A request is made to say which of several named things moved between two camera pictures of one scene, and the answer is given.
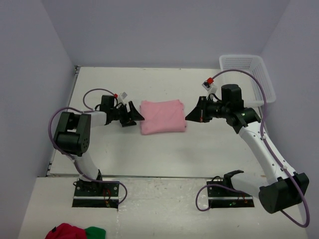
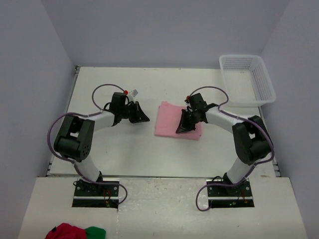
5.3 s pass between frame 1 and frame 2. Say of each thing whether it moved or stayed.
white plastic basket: stayed
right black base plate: stayed
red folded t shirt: stayed
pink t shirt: moved
